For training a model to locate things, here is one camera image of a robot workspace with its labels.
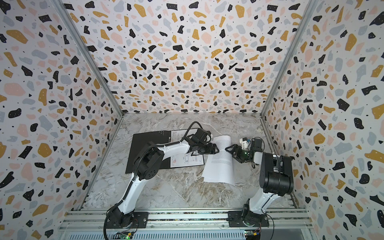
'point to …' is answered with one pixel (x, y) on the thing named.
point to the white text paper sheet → (219, 168)
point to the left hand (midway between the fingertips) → (217, 149)
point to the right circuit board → (254, 234)
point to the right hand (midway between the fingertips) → (228, 149)
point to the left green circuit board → (126, 236)
